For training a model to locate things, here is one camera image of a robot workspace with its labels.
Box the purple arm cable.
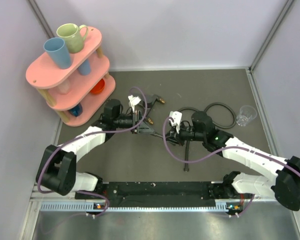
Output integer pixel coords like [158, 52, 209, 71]
[162, 117, 300, 210]
[36, 86, 148, 194]

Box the blue plastic tumbler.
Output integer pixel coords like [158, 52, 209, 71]
[43, 37, 72, 69]

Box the clear plastic cup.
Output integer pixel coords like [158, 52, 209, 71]
[236, 105, 258, 127]

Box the black fitting with brass connectors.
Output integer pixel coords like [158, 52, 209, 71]
[144, 94, 166, 125]

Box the black rubber hose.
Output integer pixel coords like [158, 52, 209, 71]
[149, 101, 237, 173]

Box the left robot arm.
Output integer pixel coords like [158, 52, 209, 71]
[36, 96, 155, 199]

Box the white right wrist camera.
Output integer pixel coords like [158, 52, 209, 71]
[169, 111, 182, 133]

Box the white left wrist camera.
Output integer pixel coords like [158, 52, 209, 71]
[128, 95, 142, 112]

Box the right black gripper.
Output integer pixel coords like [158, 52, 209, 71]
[164, 121, 206, 147]

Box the green ceramic mug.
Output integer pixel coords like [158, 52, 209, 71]
[56, 23, 89, 54]

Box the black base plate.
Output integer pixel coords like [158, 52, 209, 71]
[74, 181, 241, 208]

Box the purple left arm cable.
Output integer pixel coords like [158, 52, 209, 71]
[36, 86, 148, 194]

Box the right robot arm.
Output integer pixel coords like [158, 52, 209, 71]
[164, 111, 300, 211]

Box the pink three-tier shelf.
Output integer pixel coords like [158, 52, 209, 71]
[25, 26, 116, 127]

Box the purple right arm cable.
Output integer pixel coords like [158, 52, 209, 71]
[162, 117, 300, 210]

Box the grey slotted cable duct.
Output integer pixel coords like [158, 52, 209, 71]
[39, 200, 229, 213]

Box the orange bowl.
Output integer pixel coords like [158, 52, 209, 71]
[90, 78, 106, 95]

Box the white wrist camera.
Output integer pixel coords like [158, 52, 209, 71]
[128, 95, 142, 112]
[169, 111, 182, 133]

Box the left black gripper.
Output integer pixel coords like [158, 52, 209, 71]
[113, 109, 155, 134]

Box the dark blue cup bottom shelf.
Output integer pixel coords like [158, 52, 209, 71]
[68, 103, 83, 117]

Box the translucent pink cup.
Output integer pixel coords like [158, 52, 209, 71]
[56, 79, 71, 95]

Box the small blue cup middle shelf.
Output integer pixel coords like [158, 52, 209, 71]
[77, 58, 91, 76]

